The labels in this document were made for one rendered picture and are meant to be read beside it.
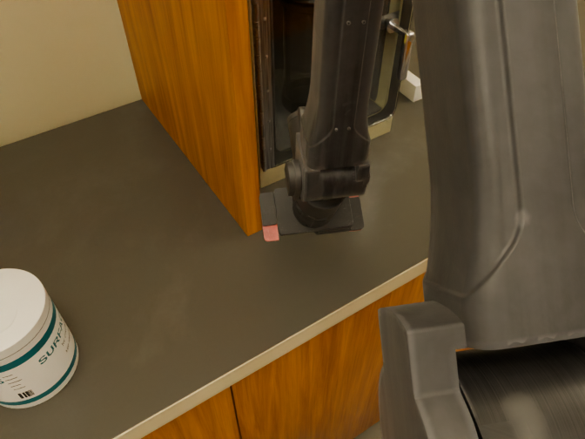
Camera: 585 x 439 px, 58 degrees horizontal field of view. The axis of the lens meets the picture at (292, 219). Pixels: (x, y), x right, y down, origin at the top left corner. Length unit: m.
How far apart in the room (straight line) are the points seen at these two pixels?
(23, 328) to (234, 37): 0.44
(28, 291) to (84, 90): 0.62
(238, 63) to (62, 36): 0.56
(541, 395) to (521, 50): 0.12
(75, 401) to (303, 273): 0.39
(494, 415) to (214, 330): 0.65
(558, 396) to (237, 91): 0.60
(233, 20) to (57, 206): 0.54
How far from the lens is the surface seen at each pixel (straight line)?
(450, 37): 0.21
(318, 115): 0.48
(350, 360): 1.13
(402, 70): 0.97
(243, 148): 0.79
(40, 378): 0.79
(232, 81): 0.72
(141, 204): 1.02
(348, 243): 0.92
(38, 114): 1.27
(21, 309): 0.74
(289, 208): 0.72
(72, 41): 1.21
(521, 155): 0.20
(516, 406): 0.21
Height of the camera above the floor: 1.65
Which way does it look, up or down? 48 degrees down
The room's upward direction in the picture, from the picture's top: straight up
